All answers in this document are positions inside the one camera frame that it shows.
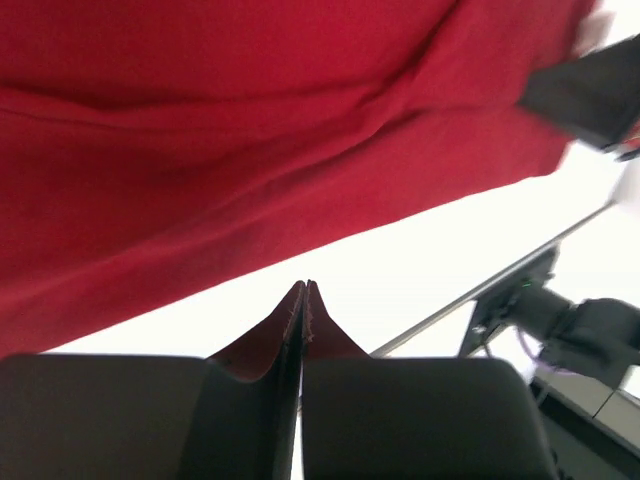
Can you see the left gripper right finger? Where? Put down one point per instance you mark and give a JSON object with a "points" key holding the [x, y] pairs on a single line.
{"points": [[413, 418]]}

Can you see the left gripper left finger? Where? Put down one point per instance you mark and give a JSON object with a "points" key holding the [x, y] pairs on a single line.
{"points": [[229, 416]]}

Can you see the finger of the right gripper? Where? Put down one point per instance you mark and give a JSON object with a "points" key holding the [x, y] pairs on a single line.
{"points": [[594, 98]]}

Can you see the dark red t shirt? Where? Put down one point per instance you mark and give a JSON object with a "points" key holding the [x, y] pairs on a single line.
{"points": [[154, 149]]}

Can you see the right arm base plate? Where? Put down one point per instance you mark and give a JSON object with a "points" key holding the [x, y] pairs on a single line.
{"points": [[494, 302]]}

